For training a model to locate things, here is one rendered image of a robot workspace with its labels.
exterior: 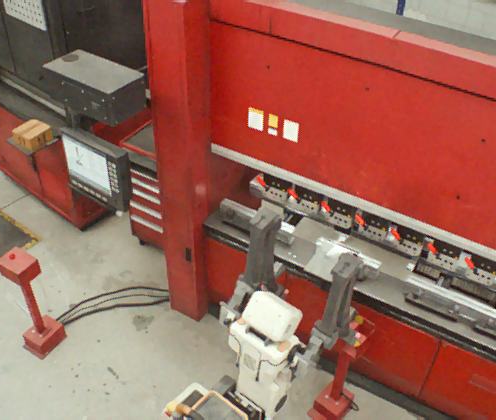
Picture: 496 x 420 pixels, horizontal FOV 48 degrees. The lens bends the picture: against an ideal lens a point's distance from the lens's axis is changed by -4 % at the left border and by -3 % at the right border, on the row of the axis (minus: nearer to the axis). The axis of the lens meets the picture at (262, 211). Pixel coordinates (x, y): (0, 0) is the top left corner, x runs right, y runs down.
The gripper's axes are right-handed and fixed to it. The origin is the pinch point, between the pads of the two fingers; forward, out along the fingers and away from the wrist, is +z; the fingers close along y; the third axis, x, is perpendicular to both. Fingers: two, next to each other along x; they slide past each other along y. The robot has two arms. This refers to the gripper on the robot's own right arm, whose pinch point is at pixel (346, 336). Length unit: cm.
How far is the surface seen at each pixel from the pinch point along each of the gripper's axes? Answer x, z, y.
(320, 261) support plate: -31, 15, 40
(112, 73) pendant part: -33, -90, 144
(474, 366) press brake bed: -32, 52, -56
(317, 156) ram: -66, -30, 56
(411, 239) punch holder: -61, 0, -1
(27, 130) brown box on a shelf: 0, -12, 261
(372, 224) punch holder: -58, -2, 21
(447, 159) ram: -86, -47, -7
